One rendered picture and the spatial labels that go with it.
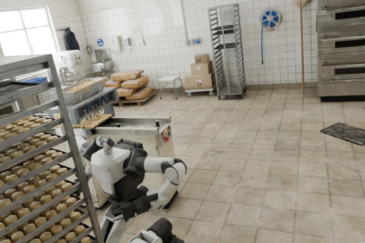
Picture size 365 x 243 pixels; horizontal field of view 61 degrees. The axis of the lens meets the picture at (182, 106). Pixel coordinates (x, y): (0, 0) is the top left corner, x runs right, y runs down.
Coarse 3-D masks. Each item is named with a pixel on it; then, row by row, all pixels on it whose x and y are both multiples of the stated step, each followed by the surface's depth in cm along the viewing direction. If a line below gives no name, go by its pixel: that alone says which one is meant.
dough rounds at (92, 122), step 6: (96, 114) 348; (102, 114) 345; (108, 114) 341; (84, 120) 337; (90, 120) 331; (96, 120) 328; (102, 120) 328; (78, 126) 318; (84, 126) 317; (90, 126) 312
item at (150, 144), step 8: (160, 128) 302; (96, 136) 314; (104, 136) 310; (112, 136) 306; (120, 136) 303; (128, 136) 299; (136, 136) 295; (144, 136) 291; (152, 136) 288; (144, 144) 294; (152, 144) 291; (168, 144) 314; (152, 152) 294; (160, 152) 297; (168, 152) 313; (144, 176) 308; (152, 176) 305; (160, 176) 301; (144, 184) 312; (152, 184) 308; (160, 184) 304; (176, 192) 336
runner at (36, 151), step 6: (60, 138) 149; (66, 138) 151; (48, 144) 144; (54, 144) 147; (36, 150) 140; (42, 150) 142; (18, 156) 134; (24, 156) 136; (30, 156) 138; (6, 162) 130; (12, 162) 132; (18, 162) 134; (0, 168) 128; (6, 168) 130
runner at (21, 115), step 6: (48, 102) 143; (54, 102) 145; (30, 108) 136; (36, 108) 139; (42, 108) 141; (48, 108) 143; (18, 114) 133; (24, 114) 135; (30, 114) 137; (0, 120) 127; (6, 120) 129; (12, 120) 131; (0, 126) 127
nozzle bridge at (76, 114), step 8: (104, 88) 350; (112, 88) 344; (96, 96) 321; (104, 96) 343; (112, 96) 350; (80, 104) 299; (88, 104) 319; (104, 104) 336; (48, 112) 301; (56, 112) 297; (72, 112) 289; (80, 112) 308; (88, 112) 316; (104, 112) 364; (112, 112) 360; (72, 120) 293; (80, 120) 301
